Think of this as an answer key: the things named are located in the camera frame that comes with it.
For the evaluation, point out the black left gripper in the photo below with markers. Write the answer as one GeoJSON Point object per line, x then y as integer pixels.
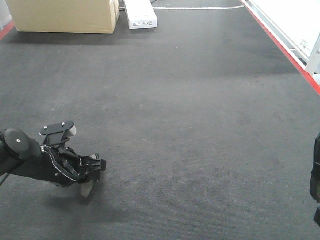
{"type": "Point", "coordinates": [67, 168]}

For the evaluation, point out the dark brake pad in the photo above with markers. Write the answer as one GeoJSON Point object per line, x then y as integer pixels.
{"type": "Point", "coordinates": [88, 189]}

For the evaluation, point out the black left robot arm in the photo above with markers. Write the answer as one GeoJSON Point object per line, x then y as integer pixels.
{"type": "Point", "coordinates": [20, 155]}

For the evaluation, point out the black conveyor belt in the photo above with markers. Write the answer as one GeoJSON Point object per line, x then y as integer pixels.
{"type": "Point", "coordinates": [207, 129]}

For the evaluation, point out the cardboard box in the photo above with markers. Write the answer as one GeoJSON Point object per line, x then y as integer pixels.
{"type": "Point", "coordinates": [65, 16]}

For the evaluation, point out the white long box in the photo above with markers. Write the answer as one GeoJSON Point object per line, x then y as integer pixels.
{"type": "Point", "coordinates": [140, 14]}

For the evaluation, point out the dark object at edge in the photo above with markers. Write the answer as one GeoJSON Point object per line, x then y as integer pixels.
{"type": "Point", "coordinates": [314, 189]}

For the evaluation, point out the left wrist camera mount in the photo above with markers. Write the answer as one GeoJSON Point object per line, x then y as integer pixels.
{"type": "Point", "coordinates": [57, 134]}

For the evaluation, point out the red conveyor frame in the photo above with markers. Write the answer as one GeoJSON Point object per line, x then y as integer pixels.
{"type": "Point", "coordinates": [282, 45]}

